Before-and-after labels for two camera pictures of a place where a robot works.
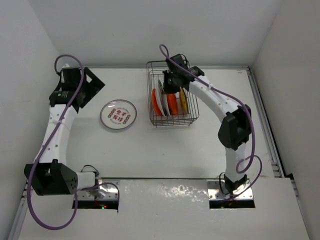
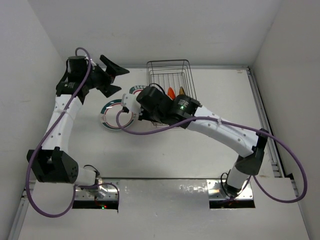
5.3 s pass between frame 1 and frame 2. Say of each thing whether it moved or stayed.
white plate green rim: moved
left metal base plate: stayed
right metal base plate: stayed
